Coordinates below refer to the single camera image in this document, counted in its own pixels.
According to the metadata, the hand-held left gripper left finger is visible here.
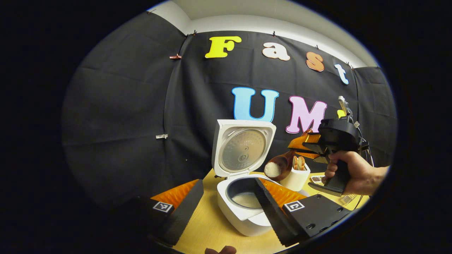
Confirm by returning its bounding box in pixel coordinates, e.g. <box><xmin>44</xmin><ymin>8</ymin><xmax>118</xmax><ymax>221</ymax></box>
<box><xmin>113</xmin><ymin>179</ymin><xmax>204</xmax><ymax>247</ymax></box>

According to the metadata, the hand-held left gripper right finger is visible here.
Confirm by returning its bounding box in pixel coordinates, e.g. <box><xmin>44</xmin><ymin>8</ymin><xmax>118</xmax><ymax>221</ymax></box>
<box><xmin>255</xmin><ymin>177</ymin><xmax>353</xmax><ymax>247</ymax></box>

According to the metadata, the white rice cooker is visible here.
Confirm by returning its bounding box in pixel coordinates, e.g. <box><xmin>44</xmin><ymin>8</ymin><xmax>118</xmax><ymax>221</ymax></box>
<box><xmin>212</xmin><ymin>119</ymin><xmax>308</xmax><ymax>237</ymax></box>

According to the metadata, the white rice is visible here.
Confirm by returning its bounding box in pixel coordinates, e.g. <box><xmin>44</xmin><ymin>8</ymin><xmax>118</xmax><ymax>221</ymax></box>
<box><xmin>231</xmin><ymin>192</ymin><xmax>262</xmax><ymax>209</ymax></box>
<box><xmin>265</xmin><ymin>162</ymin><xmax>282</xmax><ymax>178</ymax></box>

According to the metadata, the wooden spoon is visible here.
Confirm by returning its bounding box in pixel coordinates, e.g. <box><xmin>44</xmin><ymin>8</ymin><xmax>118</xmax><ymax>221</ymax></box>
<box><xmin>264</xmin><ymin>150</ymin><xmax>297</xmax><ymax>182</ymax></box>

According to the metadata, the white toaster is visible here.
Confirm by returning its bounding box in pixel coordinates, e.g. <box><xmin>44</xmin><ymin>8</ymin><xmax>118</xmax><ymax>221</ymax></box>
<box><xmin>281</xmin><ymin>162</ymin><xmax>311</xmax><ymax>192</ymax></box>

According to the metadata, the black backdrop cloth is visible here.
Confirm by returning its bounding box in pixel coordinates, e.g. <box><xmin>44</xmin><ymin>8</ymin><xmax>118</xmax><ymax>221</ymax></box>
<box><xmin>61</xmin><ymin>11</ymin><xmax>398</xmax><ymax>212</ymax></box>

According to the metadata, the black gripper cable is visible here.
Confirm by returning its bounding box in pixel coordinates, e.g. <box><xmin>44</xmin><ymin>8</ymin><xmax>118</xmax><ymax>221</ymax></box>
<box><xmin>357</xmin><ymin>122</ymin><xmax>375</xmax><ymax>210</ymax></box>

